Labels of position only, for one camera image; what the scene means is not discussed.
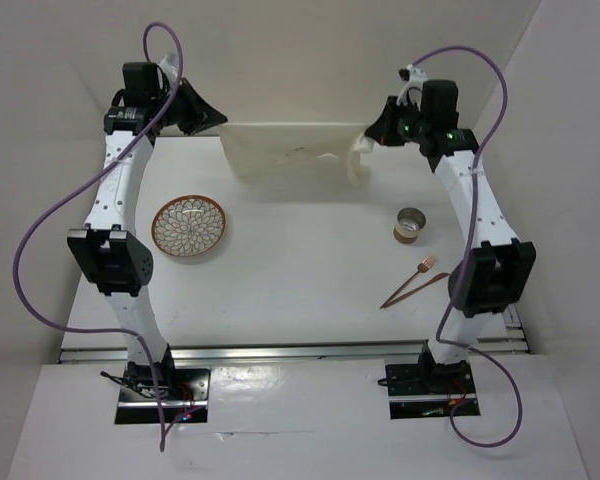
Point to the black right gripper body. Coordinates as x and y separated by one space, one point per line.
410 127

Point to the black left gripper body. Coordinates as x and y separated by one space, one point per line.
159 103

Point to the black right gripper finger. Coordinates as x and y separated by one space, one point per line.
382 125
383 140

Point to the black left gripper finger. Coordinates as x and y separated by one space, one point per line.
186 128
200 111

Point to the cream cloth napkin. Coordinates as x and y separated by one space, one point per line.
253 149

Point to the floral plate with orange rim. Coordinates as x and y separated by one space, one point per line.
188 226

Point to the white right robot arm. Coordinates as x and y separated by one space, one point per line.
496 264

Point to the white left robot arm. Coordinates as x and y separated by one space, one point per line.
106 247

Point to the steel cup with cork base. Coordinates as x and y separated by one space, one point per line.
408 225

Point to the copper fork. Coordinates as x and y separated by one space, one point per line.
424 266

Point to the copper knife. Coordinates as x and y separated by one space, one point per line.
437 278

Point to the aluminium side rail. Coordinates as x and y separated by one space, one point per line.
515 331

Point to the aluminium front rail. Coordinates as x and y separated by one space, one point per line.
283 353

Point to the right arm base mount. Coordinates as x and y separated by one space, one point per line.
411 395

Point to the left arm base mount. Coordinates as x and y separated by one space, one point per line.
185 401

